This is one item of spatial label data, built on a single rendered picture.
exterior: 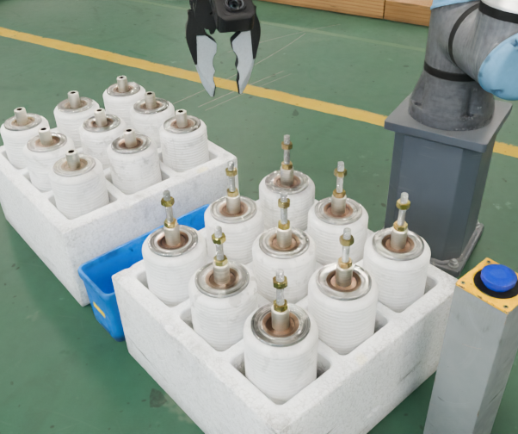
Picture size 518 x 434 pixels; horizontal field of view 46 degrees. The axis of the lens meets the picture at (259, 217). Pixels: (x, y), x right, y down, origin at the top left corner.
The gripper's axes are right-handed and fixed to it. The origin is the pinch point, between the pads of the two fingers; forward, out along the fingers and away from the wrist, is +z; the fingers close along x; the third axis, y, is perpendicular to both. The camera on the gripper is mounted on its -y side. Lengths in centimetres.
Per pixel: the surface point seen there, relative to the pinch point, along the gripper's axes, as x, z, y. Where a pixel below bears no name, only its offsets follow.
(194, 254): 7.4, 21.6, -8.8
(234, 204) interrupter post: 0.0, 19.4, -0.5
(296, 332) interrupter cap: -3.1, 20.8, -27.8
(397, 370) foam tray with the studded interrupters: -19.6, 36.4, -24.2
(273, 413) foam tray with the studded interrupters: 1.1, 28.2, -33.4
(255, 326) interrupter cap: 1.6, 20.9, -25.6
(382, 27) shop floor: -84, 46, 148
